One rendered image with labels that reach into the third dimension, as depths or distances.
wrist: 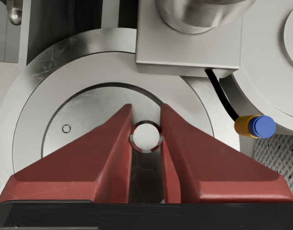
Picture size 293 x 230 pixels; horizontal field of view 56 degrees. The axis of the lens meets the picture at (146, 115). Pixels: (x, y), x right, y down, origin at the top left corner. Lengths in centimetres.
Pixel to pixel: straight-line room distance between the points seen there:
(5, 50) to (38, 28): 288
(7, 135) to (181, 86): 11
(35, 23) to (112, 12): 236
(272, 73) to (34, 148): 15
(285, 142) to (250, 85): 19
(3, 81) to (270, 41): 46
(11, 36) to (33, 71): 289
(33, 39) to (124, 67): 7
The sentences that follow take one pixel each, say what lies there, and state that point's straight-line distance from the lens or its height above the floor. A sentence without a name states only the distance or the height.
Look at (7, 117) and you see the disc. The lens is 18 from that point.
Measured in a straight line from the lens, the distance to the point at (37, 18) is 21.
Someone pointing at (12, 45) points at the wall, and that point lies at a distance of 304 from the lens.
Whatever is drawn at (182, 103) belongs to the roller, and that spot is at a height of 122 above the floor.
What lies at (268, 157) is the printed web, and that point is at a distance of 39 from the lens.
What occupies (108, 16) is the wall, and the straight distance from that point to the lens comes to 256.
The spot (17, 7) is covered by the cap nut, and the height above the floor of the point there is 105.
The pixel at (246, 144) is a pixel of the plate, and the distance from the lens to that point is 52.
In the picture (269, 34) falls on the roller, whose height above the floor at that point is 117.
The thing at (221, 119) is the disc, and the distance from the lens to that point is 17.
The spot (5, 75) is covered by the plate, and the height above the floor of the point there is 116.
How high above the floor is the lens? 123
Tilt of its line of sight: 1 degrees down
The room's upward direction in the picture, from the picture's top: 177 degrees counter-clockwise
